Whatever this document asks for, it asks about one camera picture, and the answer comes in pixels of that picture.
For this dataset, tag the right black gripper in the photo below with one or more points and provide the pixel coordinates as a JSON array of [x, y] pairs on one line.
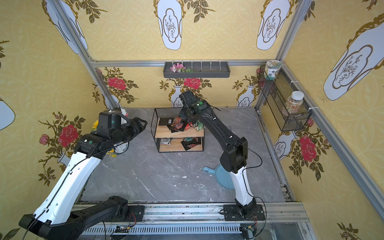
[[186, 112]]

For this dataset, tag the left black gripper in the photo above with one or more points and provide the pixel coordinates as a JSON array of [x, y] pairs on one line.
[[130, 127]]

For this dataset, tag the red black tea bag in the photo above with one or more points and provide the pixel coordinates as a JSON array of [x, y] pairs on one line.
[[179, 125]]

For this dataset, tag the black tea bag with barcode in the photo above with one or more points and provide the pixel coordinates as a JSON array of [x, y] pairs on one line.
[[165, 121]]

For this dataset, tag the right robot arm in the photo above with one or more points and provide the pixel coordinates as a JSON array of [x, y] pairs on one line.
[[234, 156]]

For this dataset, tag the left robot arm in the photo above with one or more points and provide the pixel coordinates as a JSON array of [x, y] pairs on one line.
[[54, 218]]

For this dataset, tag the colourful flower bouquet in planter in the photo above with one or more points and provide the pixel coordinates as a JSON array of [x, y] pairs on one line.
[[108, 121]]

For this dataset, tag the small pink flowers in tray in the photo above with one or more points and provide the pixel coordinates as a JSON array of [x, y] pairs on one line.
[[179, 68]]

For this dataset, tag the light blue dustpan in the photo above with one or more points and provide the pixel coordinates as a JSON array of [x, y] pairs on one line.
[[222, 176]]

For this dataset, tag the white green lidded jar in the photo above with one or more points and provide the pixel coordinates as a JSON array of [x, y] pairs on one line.
[[272, 69]]

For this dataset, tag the clear jar with candies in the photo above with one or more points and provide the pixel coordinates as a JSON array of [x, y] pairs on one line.
[[293, 103]]

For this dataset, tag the small circuit board left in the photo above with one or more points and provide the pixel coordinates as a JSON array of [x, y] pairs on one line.
[[122, 229]]

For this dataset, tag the small circuit board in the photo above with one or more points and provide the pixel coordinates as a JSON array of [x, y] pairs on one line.
[[122, 229], [247, 233]]

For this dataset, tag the small circuit board right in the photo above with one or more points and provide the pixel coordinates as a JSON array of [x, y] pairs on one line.
[[247, 233]]

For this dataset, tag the black wire two-tier shelf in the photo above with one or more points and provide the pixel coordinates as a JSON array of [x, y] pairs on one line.
[[173, 134]]

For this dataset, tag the grey wall tray shelf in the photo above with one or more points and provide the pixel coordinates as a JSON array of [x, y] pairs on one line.
[[200, 69]]

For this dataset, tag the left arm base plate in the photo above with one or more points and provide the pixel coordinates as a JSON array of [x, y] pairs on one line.
[[136, 213]]

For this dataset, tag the black wire wall basket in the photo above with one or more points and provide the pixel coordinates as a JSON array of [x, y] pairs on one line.
[[276, 93]]

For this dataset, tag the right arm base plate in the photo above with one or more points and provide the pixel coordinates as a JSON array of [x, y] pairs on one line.
[[235, 213]]

